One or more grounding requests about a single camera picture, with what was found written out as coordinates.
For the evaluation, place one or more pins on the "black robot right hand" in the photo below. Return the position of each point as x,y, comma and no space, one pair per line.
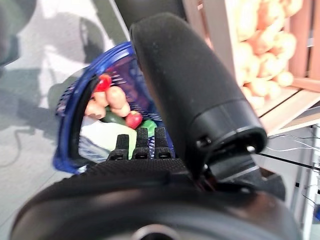
195,87

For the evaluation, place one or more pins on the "blue plastic shopping basket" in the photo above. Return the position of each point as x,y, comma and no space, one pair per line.
62,125

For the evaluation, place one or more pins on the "green toy bell pepper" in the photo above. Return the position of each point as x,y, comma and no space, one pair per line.
149,126

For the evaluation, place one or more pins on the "tan toy potato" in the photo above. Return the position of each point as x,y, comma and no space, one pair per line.
286,45
260,87
93,110
116,98
285,78

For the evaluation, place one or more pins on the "red apple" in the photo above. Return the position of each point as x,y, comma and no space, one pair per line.
133,120

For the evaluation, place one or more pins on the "dark green toy cucumber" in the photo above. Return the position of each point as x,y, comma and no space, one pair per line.
112,118

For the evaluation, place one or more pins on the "red toy tomato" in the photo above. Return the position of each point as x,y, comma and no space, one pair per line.
103,83

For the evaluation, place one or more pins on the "green plastic toy pieces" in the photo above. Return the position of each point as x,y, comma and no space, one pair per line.
100,135

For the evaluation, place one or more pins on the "wooden potato crate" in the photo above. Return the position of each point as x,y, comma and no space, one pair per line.
305,50

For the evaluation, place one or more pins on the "white desk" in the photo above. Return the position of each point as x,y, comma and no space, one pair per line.
311,200

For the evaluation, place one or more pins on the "silver robot right leg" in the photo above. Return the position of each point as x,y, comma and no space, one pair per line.
12,25

